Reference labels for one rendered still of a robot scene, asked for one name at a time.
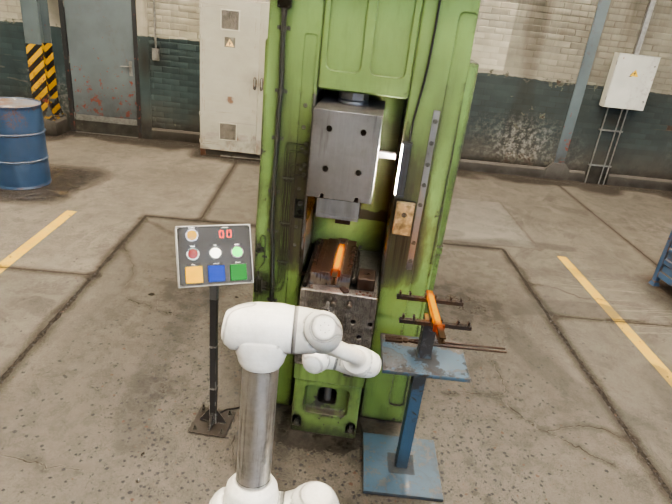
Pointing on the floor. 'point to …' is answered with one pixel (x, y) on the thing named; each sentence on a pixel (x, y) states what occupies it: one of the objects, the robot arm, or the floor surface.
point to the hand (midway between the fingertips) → (327, 308)
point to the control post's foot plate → (212, 423)
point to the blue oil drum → (23, 145)
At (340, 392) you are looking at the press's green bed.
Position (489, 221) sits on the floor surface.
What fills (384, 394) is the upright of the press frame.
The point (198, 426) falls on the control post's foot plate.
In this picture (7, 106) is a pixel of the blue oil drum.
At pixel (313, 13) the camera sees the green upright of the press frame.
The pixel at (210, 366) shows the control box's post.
